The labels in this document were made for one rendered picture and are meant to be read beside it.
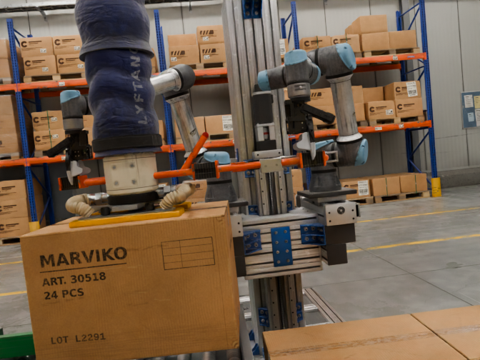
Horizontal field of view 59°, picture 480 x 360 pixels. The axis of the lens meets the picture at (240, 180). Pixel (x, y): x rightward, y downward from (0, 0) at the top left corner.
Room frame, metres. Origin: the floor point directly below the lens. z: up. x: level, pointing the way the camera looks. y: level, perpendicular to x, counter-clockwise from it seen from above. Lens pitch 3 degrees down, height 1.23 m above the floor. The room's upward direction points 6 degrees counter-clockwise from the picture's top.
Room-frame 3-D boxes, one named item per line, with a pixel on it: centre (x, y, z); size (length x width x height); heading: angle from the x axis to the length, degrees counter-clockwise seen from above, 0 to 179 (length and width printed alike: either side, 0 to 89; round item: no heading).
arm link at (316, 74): (1.53, -0.26, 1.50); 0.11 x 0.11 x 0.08; 61
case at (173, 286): (1.43, 0.35, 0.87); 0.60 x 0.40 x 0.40; 90
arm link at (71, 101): (1.69, 0.63, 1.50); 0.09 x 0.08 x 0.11; 130
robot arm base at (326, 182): (2.02, -0.40, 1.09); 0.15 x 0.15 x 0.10
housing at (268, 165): (1.43, -0.11, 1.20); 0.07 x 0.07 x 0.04; 89
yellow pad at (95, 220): (1.34, 0.36, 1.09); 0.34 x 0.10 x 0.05; 89
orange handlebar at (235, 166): (1.55, 0.16, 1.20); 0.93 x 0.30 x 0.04; 89
